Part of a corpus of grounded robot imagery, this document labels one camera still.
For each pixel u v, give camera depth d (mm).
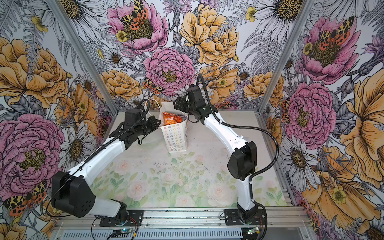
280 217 765
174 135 840
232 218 737
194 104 635
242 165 510
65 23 760
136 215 750
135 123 603
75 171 440
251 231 715
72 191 411
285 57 898
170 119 832
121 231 712
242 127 549
